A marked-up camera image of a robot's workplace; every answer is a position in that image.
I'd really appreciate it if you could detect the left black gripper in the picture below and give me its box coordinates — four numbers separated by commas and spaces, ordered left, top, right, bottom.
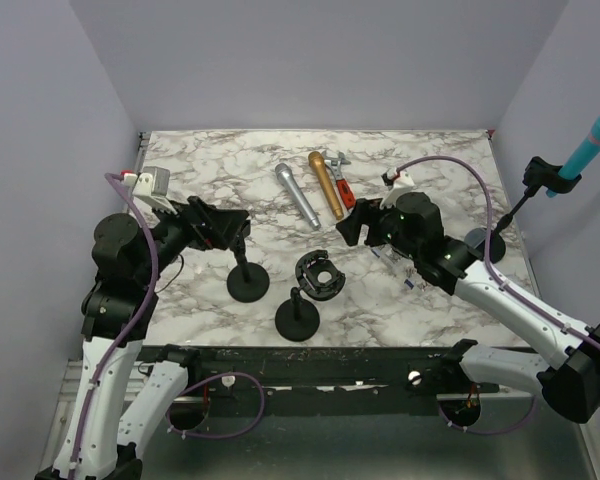
138, 193, 249, 282

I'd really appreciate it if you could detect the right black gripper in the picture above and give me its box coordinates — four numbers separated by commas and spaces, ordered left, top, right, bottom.
338, 196, 422, 260

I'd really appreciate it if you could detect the gold microphone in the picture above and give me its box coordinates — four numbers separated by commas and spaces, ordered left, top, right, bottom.
308, 151, 344, 220

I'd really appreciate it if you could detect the silver microphone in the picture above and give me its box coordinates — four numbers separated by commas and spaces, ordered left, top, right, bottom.
274, 162, 321, 231

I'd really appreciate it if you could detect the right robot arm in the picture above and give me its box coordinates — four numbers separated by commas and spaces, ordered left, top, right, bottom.
336, 192, 600, 424

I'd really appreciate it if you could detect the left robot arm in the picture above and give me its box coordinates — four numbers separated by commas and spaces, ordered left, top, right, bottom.
37, 196, 250, 479

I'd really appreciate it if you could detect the black left mic stand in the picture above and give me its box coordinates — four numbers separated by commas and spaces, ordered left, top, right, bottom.
226, 220, 270, 303

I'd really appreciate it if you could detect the black right mic stand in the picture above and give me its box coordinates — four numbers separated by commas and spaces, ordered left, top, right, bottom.
489, 156, 582, 263

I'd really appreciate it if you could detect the teal microphone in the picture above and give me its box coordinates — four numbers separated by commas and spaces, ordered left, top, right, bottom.
558, 116, 600, 193

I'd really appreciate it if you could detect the clear plastic screw box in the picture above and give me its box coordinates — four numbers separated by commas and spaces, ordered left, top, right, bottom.
370, 245, 427, 291

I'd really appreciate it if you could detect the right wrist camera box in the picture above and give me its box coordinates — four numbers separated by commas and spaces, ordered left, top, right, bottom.
380, 168, 415, 209

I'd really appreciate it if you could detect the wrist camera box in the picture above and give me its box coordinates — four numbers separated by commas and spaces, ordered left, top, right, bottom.
380, 168, 415, 209
121, 167, 175, 212

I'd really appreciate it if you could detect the red-handled adjustable wrench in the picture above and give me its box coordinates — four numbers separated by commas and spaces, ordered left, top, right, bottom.
322, 151, 356, 210

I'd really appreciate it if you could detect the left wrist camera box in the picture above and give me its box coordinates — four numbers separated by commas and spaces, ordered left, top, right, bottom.
121, 167, 175, 212

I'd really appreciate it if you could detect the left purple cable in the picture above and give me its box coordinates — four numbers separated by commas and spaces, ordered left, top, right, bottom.
69, 172, 161, 480

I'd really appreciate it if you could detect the purple cable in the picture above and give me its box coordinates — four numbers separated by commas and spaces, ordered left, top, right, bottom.
394, 155, 600, 361
69, 172, 161, 480

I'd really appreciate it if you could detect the black shock-mount mic stand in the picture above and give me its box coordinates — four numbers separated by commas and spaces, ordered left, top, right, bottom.
274, 250, 346, 342

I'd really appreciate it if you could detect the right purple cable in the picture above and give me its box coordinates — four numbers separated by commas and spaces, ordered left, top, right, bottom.
394, 155, 600, 361

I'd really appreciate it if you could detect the black front rail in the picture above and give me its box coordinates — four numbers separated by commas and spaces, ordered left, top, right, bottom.
172, 346, 513, 426

